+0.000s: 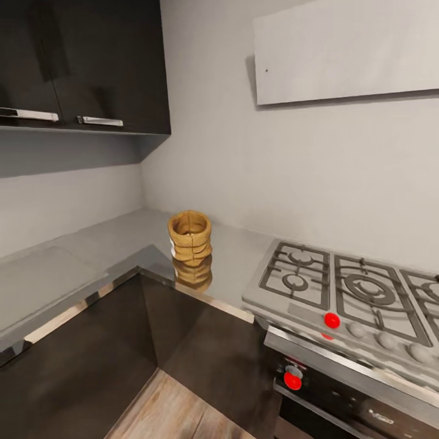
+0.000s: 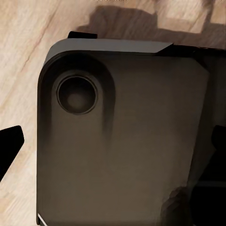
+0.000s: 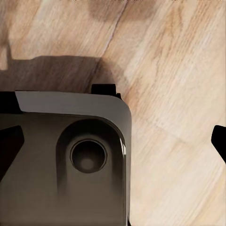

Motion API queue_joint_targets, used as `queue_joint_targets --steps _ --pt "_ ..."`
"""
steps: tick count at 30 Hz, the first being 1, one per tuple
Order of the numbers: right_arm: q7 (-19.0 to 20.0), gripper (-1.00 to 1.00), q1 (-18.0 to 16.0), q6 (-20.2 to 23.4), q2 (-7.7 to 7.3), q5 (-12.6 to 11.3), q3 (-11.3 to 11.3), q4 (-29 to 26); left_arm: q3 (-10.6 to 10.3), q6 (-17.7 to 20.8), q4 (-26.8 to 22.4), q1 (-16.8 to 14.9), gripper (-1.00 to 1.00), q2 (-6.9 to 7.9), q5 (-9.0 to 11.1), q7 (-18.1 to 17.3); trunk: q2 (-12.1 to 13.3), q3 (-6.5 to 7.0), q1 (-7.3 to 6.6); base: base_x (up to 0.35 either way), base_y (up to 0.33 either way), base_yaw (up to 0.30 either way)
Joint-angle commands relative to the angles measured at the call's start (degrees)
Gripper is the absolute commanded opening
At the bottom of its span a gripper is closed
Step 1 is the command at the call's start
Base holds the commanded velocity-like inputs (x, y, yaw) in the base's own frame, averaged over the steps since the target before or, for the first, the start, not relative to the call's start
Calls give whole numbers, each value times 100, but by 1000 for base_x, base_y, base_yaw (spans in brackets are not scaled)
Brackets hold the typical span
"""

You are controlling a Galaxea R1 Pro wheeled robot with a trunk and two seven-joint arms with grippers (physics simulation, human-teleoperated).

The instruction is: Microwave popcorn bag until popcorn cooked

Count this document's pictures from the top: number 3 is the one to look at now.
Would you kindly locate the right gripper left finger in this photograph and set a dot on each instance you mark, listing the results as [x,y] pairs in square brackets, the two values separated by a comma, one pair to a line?
[11,141]

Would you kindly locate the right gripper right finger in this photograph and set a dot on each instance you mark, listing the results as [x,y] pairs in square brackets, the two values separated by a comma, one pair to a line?
[218,139]

